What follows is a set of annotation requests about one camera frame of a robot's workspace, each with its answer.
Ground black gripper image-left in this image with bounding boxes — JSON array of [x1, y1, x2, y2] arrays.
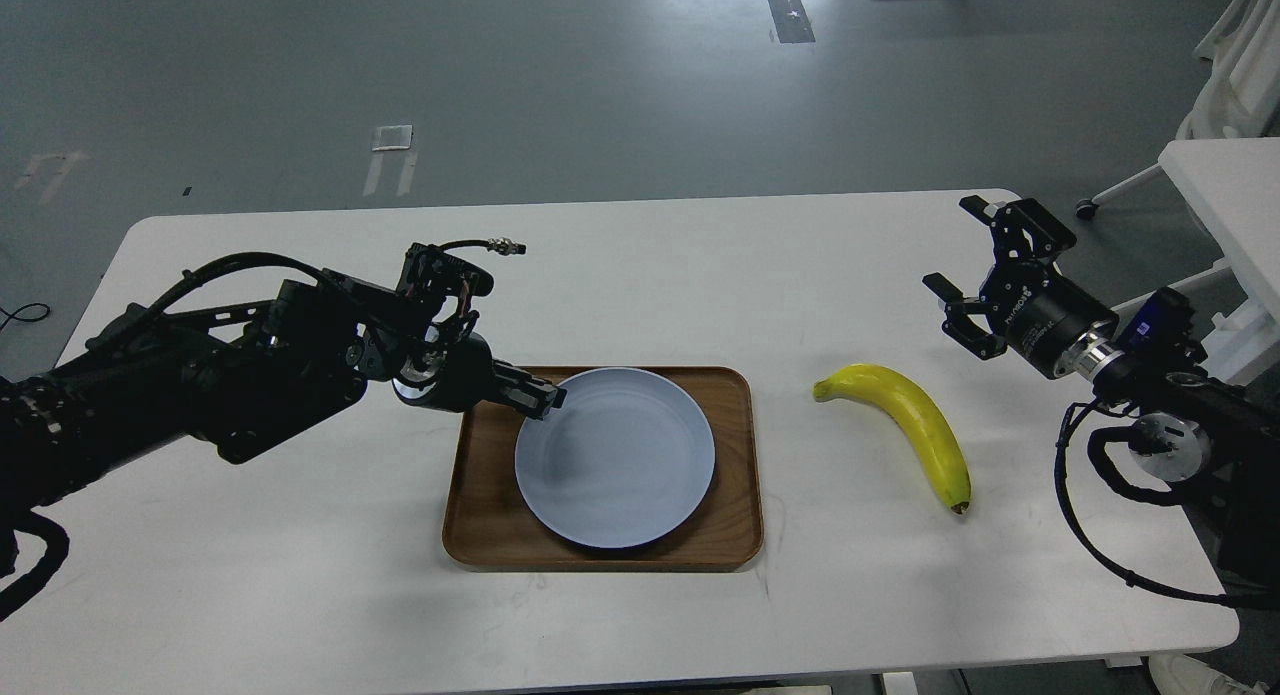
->
[[392, 332, 567, 420]]

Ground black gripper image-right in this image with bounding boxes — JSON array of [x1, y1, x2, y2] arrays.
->
[[922, 195, 1119, 379]]

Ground light blue plate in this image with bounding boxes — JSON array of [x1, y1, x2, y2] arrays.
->
[[515, 367, 716, 549]]

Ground yellow banana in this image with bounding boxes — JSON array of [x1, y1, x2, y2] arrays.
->
[[812, 363, 972, 516]]

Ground black robot arm image-left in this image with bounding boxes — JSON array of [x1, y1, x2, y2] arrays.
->
[[1, 241, 566, 616]]

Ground brown wooden tray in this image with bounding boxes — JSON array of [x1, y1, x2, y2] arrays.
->
[[442, 367, 764, 573]]

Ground white sneaker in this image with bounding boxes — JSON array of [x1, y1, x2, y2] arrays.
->
[[1147, 653, 1270, 694]]

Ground white chair frame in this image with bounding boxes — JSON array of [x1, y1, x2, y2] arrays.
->
[[1076, 0, 1280, 223]]

